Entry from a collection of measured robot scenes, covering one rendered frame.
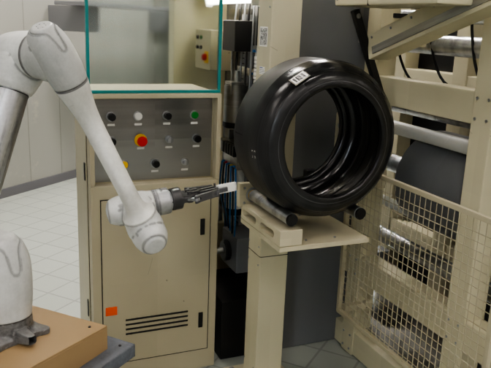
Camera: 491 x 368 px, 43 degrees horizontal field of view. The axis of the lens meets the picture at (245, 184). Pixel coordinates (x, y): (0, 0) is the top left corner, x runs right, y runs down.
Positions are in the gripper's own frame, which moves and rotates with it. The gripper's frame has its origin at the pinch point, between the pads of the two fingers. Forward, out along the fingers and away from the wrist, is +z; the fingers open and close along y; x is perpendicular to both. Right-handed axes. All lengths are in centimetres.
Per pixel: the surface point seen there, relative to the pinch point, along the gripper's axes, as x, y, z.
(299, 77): -35.3, -10.0, 25.9
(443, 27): -47, -22, 74
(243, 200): 14.7, 24.0, 14.9
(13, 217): 91, 310, -73
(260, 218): 16.7, 6.4, 14.2
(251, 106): -26.0, 2.2, 13.0
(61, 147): 66, 418, -19
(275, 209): 11.8, -0.9, 17.5
